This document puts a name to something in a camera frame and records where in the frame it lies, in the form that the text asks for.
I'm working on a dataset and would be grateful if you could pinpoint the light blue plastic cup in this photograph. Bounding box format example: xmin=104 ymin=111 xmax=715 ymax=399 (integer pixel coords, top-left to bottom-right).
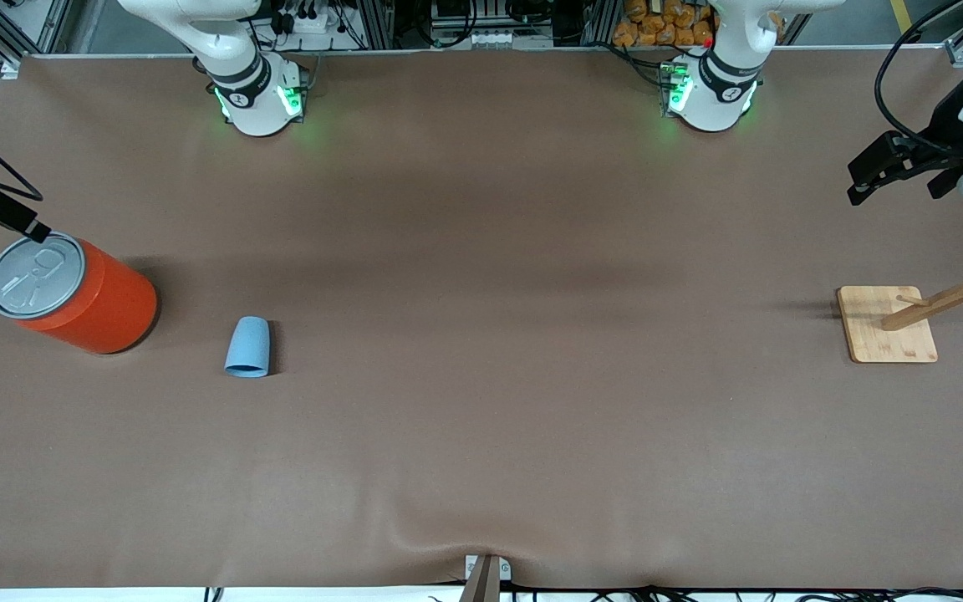
xmin=224 ymin=316 xmax=273 ymax=379

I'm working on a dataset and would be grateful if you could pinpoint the orange can with silver lid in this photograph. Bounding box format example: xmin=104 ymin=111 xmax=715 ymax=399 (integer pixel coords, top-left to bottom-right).
xmin=0 ymin=232 xmax=161 ymax=356

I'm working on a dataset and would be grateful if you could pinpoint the wooden mug tree stand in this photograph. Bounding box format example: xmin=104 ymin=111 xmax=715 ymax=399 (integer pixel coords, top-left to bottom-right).
xmin=836 ymin=227 xmax=963 ymax=365

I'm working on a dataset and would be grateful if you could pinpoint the pile of orange snacks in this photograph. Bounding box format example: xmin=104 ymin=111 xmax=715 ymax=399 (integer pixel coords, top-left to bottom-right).
xmin=613 ymin=0 xmax=716 ymax=49

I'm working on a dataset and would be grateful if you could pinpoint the power strip with black plugs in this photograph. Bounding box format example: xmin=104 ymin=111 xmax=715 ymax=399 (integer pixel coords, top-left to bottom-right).
xmin=271 ymin=0 xmax=342 ymax=37

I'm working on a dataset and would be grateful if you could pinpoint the white power strip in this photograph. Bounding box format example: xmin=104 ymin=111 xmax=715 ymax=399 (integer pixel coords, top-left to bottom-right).
xmin=465 ymin=29 xmax=555 ymax=49

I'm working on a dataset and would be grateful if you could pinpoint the brown table cloth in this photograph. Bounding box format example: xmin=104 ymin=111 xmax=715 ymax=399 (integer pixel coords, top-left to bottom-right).
xmin=0 ymin=46 xmax=963 ymax=591

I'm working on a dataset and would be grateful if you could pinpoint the metal table edge clamp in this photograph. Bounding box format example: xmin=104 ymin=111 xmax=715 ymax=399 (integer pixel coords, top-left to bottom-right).
xmin=464 ymin=554 xmax=513 ymax=583

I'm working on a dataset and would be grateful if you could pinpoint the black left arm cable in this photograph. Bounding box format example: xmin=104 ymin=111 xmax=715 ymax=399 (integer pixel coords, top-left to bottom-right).
xmin=874 ymin=0 xmax=963 ymax=160

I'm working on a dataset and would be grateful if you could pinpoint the aluminium frame post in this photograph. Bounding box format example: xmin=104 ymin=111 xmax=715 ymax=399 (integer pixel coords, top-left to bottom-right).
xmin=362 ymin=0 xmax=395 ymax=50
xmin=582 ymin=0 xmax=617 ymax=48

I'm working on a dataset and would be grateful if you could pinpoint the brown camera support bar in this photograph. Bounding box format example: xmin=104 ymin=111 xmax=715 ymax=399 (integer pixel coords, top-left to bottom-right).
xmin=458 ymin=556 xmax=502 ymax=602

